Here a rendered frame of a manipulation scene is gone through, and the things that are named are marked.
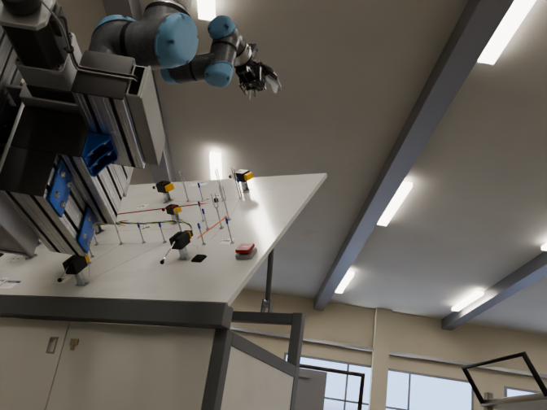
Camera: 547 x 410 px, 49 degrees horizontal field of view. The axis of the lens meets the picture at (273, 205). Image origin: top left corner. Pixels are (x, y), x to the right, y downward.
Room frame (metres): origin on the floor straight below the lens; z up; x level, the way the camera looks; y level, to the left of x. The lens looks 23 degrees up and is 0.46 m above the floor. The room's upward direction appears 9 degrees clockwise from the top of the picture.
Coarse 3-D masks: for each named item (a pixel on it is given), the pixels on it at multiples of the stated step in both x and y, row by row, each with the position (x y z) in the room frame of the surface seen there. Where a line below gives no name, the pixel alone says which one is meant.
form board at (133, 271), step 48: (144, 192) 2.63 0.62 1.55; (192, 192) 2.49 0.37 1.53; (288, 192) 2.24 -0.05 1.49; (144, 240) 2.19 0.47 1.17; (192, 240) 2.10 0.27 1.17; (240, 240) 2.00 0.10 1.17; (48, 288) 2.06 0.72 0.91; (96, 288) 1.98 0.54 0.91; (144, 288) 1.90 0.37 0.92; (192, 288) 1.82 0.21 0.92; (240, 288) 1.77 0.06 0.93
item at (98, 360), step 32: (64, 352) 2.00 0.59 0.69; (96, 352) 1.94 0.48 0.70; (128, 352) 1.89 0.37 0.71; (160, 352) 1.84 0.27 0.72; (192, 352) 1.79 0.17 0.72; (64, 384) 1.98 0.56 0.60; (96, 384) 1.93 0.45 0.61; (128, 384) 1.88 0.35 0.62; (160, 384) 1.82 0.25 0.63; (192, 384) 1.78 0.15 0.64
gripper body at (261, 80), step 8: (248, 64) 1.49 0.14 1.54; (256, 64) 1.54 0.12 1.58; (240, 72) 1.50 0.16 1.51; (248, 72) 1.52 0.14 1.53; (256, 72) 1.53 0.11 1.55; (264, 72) 1.56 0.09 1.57; (240, 80) 1.56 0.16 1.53; (248, 80) 1.54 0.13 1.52; (256, 80) 1.53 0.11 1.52; (264, 80) 1.57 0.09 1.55; (248, 88) 1.58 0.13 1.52; (256, 88) 1.57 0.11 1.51; (264, 88) 1.56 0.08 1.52
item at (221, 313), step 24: (0, 312) 2.09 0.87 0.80; (24, 312) 2.04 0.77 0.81; (48, 312) 1.99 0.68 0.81; (72, 312) 1.95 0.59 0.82; (96, 312) 1.90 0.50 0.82; (120, 312) 1.86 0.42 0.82; (144, 312) 1.82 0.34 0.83; (168, 312) 1.79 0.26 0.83; (192, 312) 1.75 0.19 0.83; (216, 312) 1.72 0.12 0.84
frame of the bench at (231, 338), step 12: (216, 336) 1.76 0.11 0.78; (228, 336) 1.75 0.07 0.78; (240, 336) 1.82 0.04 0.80; (216, 348) 1.75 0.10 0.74; (228, 348) 1.76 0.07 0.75; (240, 348) 1.83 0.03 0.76; (252, 348) 1.90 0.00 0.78; (216, 360) 1.75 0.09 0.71; (228, 360) 1.77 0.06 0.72; (264, 360) 1.99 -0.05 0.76; (276, 360) 2.08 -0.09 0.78; (216, 372) 1.75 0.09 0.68; (288, 372) 2.19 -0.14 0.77; (216, 384) 1.74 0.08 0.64; (204, 396) 1.76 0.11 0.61; (216, 396) 1.74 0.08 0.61; (204, 408) 1.75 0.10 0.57; (216, 408) 1.75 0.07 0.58
